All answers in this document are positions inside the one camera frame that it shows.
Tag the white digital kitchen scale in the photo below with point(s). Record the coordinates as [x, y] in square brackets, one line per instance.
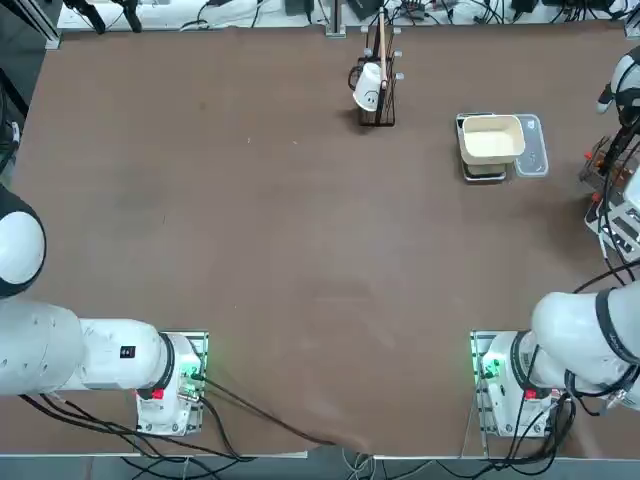
[482, 172]

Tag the black tripod legs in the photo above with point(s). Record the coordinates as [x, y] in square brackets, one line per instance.
[95, 15]

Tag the black device red connectors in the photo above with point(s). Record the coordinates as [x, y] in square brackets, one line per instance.
[415, 7]

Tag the white smiley mug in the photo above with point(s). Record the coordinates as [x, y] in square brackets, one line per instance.
[367, 87]

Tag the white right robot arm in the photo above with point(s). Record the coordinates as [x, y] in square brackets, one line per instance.
[565, 325]

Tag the clear plastic container lid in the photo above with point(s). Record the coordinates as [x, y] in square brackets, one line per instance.
[535, 160]

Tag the white power strip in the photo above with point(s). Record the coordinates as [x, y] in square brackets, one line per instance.
[230, 12]

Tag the dark grey flat device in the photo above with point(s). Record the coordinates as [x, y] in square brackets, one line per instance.
[365, 7]

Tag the black power adapter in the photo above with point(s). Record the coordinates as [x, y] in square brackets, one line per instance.
[299, 6]
[525, 5]

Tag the aluminium profile bracket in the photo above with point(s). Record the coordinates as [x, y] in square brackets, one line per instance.
[632, 29]
[47, 30]

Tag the black stand frame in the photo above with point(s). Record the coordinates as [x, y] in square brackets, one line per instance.
[12, 95]

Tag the wooden rod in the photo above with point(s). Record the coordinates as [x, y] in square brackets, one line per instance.
[382, 45]

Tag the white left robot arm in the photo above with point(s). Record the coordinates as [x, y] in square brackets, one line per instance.
[100, 350]

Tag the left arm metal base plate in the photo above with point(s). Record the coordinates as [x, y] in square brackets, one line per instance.
[202, 345]

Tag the aluminium camera post bracket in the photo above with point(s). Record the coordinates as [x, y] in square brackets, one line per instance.
[336, 22]

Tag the cream rectangular plastic container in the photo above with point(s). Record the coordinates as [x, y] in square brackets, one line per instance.
[492, 140]

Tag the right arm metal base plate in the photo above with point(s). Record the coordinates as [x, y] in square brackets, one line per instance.
[477, 350]

